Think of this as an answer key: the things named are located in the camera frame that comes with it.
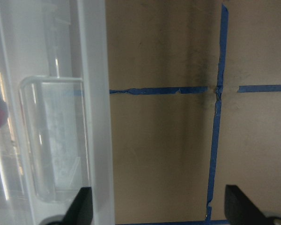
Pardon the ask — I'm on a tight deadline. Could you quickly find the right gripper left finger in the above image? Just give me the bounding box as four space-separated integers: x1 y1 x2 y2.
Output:
62 187 93 225

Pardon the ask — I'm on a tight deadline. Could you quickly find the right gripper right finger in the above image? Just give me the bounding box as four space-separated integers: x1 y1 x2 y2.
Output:
225 185 273 225

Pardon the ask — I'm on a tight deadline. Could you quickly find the clear plastic box lid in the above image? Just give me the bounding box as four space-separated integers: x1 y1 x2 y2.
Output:
0 0 115 225

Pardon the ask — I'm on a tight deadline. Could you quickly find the brown paper table cover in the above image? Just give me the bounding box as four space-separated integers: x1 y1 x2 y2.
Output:
105 0 281 224

